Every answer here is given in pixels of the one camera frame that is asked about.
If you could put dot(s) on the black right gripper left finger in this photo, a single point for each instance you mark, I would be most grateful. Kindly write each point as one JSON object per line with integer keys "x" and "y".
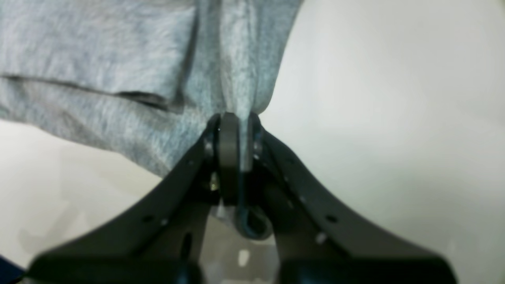
{"x": 158, "y": 240}

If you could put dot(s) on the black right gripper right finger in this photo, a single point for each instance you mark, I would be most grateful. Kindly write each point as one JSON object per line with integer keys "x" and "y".
{"x": 319, "y": 239}

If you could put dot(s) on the grey T-shirt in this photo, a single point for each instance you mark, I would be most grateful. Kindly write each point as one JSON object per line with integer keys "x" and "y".
{"x": 140, "y": 77}

